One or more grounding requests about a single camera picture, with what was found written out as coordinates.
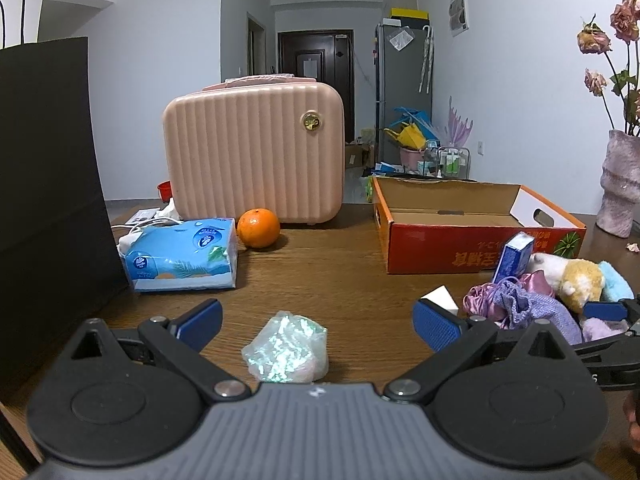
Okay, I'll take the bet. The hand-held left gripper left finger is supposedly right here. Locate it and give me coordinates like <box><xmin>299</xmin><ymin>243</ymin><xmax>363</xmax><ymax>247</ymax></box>
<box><xmin>59</xmin><ymin>299</ymin><xmax>252</xmax><ymax>404</ymax></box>

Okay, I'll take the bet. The purple knitted cloth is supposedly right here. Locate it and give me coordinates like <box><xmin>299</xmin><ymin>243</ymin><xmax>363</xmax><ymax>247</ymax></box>
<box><xmin>492</xmin><ymin>280</ymin><xmax>583</xmax><ymax>343</ymax></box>

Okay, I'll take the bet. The black upright panel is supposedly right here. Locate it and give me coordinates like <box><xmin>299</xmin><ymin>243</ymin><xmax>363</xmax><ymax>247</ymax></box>
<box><xmin>0</xmin><ymin>0</ymin><xmax>132</xmax><ymax>401</ymax></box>

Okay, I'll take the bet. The dark side door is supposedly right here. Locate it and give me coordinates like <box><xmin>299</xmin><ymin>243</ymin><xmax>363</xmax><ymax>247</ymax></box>
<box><xmin>246</xmin><ymin>11</ymin><xmax>266</xmax><ymax>76</ymax></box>

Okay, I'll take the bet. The clear plastic bag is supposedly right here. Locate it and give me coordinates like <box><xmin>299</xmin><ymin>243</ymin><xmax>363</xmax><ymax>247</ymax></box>
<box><xmin>387</xmin><ymin>27</ymin><xmax>416</xmax><ymax>52</ymax></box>

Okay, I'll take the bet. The white paper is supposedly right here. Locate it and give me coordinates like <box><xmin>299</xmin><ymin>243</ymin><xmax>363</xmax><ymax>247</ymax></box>
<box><xmin>422</xmin><ymin>285</ymin><xmax>460</xmax><ymax>317</ymax></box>

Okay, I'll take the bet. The pink ribbed suitcase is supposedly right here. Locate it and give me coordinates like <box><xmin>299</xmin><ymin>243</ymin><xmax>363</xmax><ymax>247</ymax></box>
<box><xmin>162</xmin><ymin>74</ymin><xmax>346</xmax><ymax>226</ymax></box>

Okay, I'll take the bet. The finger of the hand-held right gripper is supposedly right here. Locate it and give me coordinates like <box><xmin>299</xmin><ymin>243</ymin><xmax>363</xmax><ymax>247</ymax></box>
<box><xmin>571</xmin><ymin>331</ymin><xmax>640</xmax><ymax>361</ymax></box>
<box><xmin>584</xmin><ymin>297</ymin><xmax>640</xmax><ymax>332</ymax></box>

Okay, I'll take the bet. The white charger cable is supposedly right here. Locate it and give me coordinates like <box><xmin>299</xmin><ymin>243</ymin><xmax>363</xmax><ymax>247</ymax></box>
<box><xmin>111</xmin><ymin>200</ymin><xmax>183</xmax><ymax>252</ymax></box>

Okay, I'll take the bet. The small blue carton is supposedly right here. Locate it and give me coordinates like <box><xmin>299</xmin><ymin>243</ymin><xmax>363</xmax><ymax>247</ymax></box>
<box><xmin>491</xmin><ymin>231</ymin><xmax>536</xmax><ymax>285</ymax></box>

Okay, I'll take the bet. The blue tissue pack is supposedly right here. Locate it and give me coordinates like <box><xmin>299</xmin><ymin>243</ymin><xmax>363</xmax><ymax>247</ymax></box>
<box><xmin>121</xmin><ymin>217</ymin><xmax>238</xmax><ymax>292</ymax></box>

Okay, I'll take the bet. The grey fridge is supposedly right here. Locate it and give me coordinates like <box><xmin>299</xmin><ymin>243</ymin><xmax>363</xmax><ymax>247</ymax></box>
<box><xmin>375</xmin><ymin>23</ymin><xmax>435</xmax><ymax>166</ymax></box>

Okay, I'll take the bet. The brown carton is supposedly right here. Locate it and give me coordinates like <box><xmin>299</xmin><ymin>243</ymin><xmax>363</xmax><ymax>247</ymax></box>
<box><xmin>344</xmin><ymin>140</ymin><xmax>373</xmax><ymax>168</ymax></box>

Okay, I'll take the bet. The white and yellow plush toy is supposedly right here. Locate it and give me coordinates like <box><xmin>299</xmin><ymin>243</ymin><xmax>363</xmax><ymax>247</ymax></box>
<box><xmin>527</xmin><ymin>252</ymin><xmax>606</xmax><ymax>313</ymax></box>

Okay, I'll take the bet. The lilac fluffy sock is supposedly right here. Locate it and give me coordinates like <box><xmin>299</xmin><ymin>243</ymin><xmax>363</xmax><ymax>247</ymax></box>
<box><xmin>581</xmin><ymin>317</ymin><xmax>629</xmax><ymax>344</ymax></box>

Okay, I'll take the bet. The orange cardboard box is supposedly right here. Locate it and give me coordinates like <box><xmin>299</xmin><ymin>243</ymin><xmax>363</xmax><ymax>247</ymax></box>
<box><xmin>371</xmin><ymin>175</ymin><xmax>587</xmax><ymax>275</ymax></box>

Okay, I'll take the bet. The yellow bag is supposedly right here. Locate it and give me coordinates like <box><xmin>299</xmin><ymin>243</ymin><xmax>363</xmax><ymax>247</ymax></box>
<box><xmin>384</xmin><ymin>122</ymin><xmax>426</xmax><ymax>149</ymax></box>

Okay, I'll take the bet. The orange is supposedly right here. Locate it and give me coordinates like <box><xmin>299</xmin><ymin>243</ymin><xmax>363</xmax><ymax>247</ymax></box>
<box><xmin>236</xmin><ymin>208</ymin><xmax>281</xmax><ymax>249</ymax></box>

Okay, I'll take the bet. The purple flower decoration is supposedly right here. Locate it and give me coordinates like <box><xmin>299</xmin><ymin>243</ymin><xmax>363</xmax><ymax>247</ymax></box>
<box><xmin>446</xmin><ymin>96</ymin><xmax>474</xmax><ymax>148</ymax></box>

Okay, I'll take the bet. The pink bucket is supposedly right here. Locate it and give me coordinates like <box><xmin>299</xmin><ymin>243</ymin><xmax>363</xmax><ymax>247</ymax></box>
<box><xmin>398</xmin><ymin>146</ymin><xmax>436</xmax><ymax>173</ymax></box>

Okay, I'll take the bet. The white wall panel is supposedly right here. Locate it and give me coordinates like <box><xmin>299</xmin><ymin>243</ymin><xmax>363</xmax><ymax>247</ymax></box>
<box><xmin>448</xmin><ymin>0</ymin><xmax>471</xmax><ymax>37</ymax></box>

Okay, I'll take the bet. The blue folding rack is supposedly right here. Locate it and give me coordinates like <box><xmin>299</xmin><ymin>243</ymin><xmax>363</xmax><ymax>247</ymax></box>
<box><xmin>392</xmin><ymin>106</ymin><xmax>433</xmax><ymax>137</ymax></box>

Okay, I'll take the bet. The light blue fluffy cloth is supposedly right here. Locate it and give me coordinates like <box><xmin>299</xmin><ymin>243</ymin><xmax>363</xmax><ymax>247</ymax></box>
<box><xmin>597</xmin><ymin>260</ymin><xmax>635</xmax><ymax>303</ymax></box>

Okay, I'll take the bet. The pink satin scrunchie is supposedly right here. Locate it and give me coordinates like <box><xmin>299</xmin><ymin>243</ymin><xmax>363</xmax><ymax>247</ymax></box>
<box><xmin>462</xmin><ymin>270</ymin><xmax>556</xmax><ymax>318</ymax></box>

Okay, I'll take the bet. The iridescent plastic bag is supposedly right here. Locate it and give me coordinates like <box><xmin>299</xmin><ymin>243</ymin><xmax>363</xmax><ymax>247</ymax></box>
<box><xmin>241</xmin><ymin>311</ymin><xmax>329</xmax><ymax>385</ymax></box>

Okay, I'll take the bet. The bunch of dried roses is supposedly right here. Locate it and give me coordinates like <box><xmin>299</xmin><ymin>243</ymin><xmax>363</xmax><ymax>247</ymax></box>
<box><xmin>576</xmin><ymin>0</ymin><xmax>640</xmax><ymax>137</ymax></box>

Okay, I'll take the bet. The wire rack with bottles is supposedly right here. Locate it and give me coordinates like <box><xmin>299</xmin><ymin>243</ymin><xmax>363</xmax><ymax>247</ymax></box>
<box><xmin>425</xmin><ymin>146</ymin><xmax>472</xmax><ymax>180</ymax></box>

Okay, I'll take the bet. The pink textured vase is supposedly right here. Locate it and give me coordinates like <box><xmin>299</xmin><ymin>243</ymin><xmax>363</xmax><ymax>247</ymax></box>
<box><xmin>596</xmin><ymin>129</ymin><xmax>640</xmax><ymax>238</ymax></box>

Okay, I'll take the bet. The dark entrance door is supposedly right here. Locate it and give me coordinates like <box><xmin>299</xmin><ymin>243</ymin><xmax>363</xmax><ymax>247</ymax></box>
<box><xmin>277</xmin><ymin>30</ymin><xmax>355</xmax><ymax>131</ymax></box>

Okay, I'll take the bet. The white folded umbrella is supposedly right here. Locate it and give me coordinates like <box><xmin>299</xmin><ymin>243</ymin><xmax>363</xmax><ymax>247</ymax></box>
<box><xmin>419</xmin><ymin>24</ymin><xmax>434</xmax><ymax>94</ymax></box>

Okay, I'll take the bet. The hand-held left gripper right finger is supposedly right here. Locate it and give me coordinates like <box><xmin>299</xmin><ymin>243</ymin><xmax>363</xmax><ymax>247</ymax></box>
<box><xmin>382</xmin><ymin>298</ymin><xmax>577</xmax><ymax>405</ymax></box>

